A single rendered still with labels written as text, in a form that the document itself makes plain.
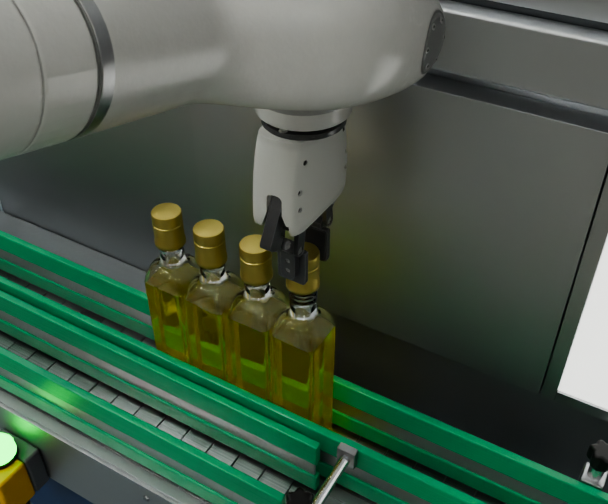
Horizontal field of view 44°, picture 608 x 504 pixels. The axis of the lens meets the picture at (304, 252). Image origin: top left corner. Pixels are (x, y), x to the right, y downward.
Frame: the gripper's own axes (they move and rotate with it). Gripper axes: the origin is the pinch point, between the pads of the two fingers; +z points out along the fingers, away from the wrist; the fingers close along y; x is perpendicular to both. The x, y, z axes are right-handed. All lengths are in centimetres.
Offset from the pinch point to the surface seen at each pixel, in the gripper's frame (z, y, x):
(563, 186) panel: -8.1, -12.2, 20.8
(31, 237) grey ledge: 29, -11, -60
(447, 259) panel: 4.8, -12.1, 10.9
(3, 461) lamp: 34, 21, -32
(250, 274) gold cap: 4.2, 1.7, -5.6
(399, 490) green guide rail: 25.1, 3.7, 14.5
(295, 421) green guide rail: 21.2, 4.2, 1.4
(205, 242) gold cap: 2.0, 1.9, -11.1
